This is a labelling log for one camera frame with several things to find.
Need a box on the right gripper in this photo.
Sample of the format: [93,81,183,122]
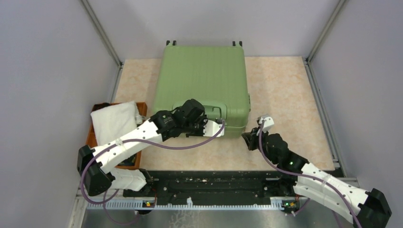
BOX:
[241,126,278,165]

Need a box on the green suitcase blue lining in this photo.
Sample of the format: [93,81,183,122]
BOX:
[152,41,251,138]

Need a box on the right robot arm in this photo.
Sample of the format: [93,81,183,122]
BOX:
[241,128,392,228]

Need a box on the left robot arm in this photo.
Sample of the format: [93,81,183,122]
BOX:
[77,99,208,196]

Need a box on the white fluffy towel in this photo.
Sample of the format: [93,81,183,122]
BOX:
[90,101,142,145]

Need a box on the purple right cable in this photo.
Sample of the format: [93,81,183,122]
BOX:
[258,121,363,228]

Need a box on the purple cable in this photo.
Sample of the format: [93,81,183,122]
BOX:
[79,119,226,226]
[258,121,363,228]

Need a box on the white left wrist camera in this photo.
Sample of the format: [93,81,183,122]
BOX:
[203,119,225,137]

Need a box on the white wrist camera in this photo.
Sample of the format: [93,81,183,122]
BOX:
[203,119,225,137]
[257,114,275,133]

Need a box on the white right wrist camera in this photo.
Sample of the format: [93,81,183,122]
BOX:
[257,114,275,133]

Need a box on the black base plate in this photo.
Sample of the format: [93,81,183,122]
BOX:
[123,171,301,206]

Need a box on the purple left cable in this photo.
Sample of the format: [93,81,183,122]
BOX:
[79,119,226,226]

